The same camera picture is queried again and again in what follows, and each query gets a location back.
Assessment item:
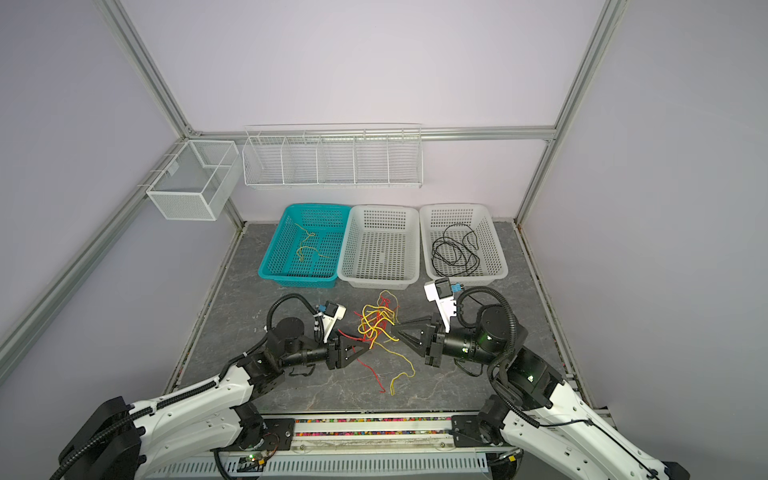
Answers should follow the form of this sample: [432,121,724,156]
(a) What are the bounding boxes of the yellow cable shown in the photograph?
[293,221,328,263]

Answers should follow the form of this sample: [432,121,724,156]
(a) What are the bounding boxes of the black cable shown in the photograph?
[430,221,482,279]

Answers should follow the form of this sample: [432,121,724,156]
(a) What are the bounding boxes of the white plastic basket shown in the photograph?
[337,205,421,290]
[419,203,508,287]

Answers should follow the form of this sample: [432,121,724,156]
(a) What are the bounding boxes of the white plastic basket right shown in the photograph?
[419,203,508,287]

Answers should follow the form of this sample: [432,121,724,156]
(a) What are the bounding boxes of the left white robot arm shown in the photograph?
[52,293,369,479]

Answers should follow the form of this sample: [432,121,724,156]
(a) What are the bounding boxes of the white wire shelf rack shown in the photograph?
[242,123,424,188]

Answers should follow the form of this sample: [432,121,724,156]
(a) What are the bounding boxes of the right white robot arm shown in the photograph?
[392,278,690,479]

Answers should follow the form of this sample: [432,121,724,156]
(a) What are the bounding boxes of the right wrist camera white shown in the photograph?
[424,277,463,333]

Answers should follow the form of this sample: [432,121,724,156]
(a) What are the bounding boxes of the red yellow black cables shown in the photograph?
[335,289,417,397]

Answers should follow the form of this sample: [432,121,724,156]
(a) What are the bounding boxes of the white plastic basket middle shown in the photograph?
[337,205,421,290]

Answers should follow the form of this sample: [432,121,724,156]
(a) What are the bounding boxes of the white mesh wall box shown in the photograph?
[147,140,243,221]

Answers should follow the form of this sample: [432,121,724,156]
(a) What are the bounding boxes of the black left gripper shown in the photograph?
[282,329,369,371]

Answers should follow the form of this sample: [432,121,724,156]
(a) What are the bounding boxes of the teal plastic basket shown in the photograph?
[258,203,351,288]

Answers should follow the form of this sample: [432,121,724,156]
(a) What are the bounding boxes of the white slotted cable duct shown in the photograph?
[149,452,491,479]

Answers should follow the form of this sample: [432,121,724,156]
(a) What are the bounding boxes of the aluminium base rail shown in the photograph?
[131,407,625,454]

